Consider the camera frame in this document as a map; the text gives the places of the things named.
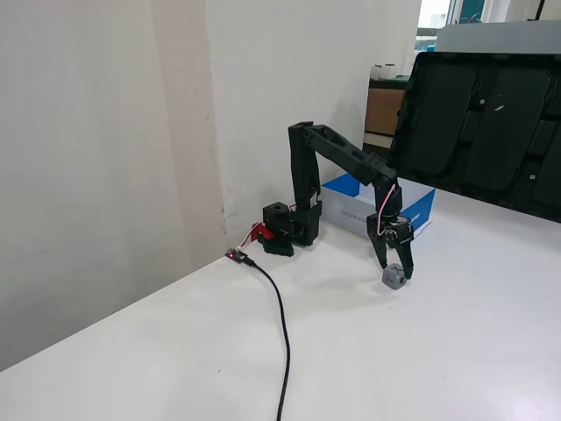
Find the gray panel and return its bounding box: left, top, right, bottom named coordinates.
left=437, top=19, right=561, bottom=56

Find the small controller board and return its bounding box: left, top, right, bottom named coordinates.
left=224, top=246, right=258, bottom=268

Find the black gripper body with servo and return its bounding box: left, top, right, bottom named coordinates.
left=375, top=211, right=415, bottom=250

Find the black plastic tray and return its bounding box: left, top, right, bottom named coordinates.
left=384, top=51, right=561, bottom=223

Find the white red servo wire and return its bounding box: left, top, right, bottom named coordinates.
left=375, top=183, right=398, bottom=239

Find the red table clamp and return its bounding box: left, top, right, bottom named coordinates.
left=249, top=222, right=276, bottom=243

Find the blue and white cardboard box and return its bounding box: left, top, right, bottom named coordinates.
left=321, top=173, right=437, bottom=241

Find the gray block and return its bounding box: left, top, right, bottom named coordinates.
left=381, top=261, right=408, bottom=291

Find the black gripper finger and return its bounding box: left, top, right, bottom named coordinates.
left=366, top=214, right=388, bottom=270
left=395, top=242, right=415, bottom=280

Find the black usb cable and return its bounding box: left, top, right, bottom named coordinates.
left=245, top=256, right=293, bottom=421

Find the brown cardboard box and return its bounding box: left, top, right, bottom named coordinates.
left=365, top=87, right=407, bottom=137

